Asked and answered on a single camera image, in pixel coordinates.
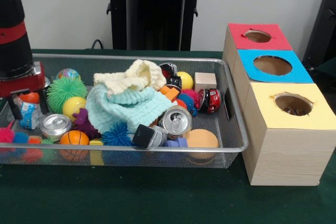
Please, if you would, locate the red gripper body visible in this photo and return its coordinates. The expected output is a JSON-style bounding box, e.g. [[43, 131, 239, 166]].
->
[[0, 61, 46, 99]]

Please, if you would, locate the silver round tin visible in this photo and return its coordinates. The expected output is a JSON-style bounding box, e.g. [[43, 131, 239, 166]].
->
[[40, 114, 73, 141]]

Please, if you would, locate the multicolour cartoon print cloth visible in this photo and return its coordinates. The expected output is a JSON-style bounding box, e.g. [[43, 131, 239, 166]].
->
[[284, 106, 310, 116]]

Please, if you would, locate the silver drinks can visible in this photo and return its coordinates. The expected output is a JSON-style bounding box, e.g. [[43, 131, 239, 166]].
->
[[159, 105, 193, 140]]

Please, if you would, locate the yellow ball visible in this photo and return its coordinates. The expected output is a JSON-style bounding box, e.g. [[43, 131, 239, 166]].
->
[[176, 71, 194, 90], [62, 96, 87, 121]]

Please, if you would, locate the shallow clear mesh bin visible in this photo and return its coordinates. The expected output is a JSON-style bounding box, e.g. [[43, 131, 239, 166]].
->
[[0, 52, 250, 169]]

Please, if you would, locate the pink spiky ball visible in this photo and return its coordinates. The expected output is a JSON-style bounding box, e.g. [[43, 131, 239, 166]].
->
[[0, 124, 16, 144]]

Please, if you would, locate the black chair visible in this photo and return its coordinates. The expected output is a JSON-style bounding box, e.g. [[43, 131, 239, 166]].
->
[[303, 0, 336, 72]]

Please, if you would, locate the peach orange ball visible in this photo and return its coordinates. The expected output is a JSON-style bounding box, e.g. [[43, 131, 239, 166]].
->
[[186, 129, 220, 151]]

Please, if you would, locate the wooden box with three holes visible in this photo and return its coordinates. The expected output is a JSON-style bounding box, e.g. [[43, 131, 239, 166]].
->
[[223, 23, 336, 187]]

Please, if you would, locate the large light green spiky ball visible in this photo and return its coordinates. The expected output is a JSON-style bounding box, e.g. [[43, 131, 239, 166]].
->
[[46, 77, 88, 114]]

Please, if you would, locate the cream yellow cloth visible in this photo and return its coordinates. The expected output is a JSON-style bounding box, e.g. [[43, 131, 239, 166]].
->
[[93, 59, 167, 99]]

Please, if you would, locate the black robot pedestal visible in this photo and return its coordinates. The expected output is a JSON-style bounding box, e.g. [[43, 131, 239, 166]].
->
[[101, 0, 212, 51]]

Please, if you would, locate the orange toy basketball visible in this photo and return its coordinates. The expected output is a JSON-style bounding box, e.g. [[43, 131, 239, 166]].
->
[[59, 130, 90, 161]]

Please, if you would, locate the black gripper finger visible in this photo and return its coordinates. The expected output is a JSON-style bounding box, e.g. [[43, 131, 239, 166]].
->
[[36, 90, 50, 115], [7, 95, 23, 121]]

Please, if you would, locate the small wooden cube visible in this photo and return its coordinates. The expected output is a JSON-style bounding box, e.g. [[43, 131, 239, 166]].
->
[[194, 72, 217, 92]]

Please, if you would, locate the orange red ball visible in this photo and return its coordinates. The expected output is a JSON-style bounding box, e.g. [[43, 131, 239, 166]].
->
[[20, 92, 40, 104]]

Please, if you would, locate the mint green cloth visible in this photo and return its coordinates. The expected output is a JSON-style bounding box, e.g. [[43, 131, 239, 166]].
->
[[85, 83, 174, 134]]

